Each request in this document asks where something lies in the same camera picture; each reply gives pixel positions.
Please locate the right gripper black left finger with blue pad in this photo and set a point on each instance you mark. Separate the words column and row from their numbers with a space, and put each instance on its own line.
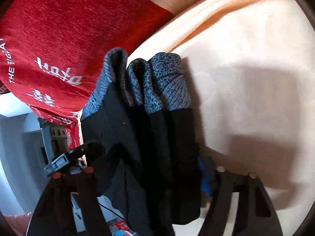
column 53, row 214

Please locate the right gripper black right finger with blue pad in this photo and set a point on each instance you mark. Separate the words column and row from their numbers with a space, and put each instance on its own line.
column 255, row 214

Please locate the black pants grey patterned cuffs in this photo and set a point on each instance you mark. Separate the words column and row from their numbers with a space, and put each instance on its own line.
column 140, row 112

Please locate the white cabinet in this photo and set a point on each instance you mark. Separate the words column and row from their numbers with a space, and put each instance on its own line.
column 28, row 145

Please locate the red blanket white characters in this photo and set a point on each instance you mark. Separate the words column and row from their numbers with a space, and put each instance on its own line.
column 52, row 50

